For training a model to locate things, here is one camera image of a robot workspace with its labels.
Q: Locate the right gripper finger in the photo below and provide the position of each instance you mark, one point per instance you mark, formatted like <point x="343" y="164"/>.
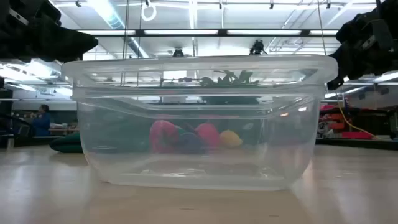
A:
<point x="342" y="67"/>

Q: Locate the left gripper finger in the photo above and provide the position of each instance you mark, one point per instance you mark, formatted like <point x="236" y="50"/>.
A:
<point x="77" y="45"/>

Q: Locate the red toy bell pepper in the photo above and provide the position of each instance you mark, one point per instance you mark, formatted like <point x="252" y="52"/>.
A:
<point x="163" y="137"/>

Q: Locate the yellow toy lemon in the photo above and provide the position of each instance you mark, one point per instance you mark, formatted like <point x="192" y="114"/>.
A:
<point x="230" y="139"/>

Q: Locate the purple toy eggplant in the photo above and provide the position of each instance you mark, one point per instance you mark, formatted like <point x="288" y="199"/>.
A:
<point x="189" y="143"/>

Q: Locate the red toy tomato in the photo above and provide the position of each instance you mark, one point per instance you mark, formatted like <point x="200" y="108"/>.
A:
<point x="207" y="133"/>

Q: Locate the clear plastic tupperware container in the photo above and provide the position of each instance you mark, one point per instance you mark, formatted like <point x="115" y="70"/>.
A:
<point x="199" y="174"/>

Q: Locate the red storage bins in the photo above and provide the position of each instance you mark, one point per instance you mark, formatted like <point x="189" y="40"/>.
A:
<point x="334" y="124"/>

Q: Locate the red plastic tray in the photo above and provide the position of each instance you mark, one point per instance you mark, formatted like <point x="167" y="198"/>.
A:
<point x="357" y="135"/>

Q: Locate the person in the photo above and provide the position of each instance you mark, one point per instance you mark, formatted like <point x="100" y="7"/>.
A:
<point x="42" y="124"/>

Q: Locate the black ceiling-hung device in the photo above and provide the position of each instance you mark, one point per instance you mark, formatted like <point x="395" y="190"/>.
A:
<point x="178" y="53"/>
<point x="257" y="47"/>

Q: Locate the dark green cloth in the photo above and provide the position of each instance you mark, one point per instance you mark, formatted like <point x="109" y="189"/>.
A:
<point x="66" y="143"/>

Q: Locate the artificial green plant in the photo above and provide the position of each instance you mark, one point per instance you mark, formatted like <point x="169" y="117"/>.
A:
<point x="230" y="79"/>

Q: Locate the silver ventilation duct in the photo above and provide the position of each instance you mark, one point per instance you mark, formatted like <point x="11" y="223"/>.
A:
<point x="113" y="20"/>

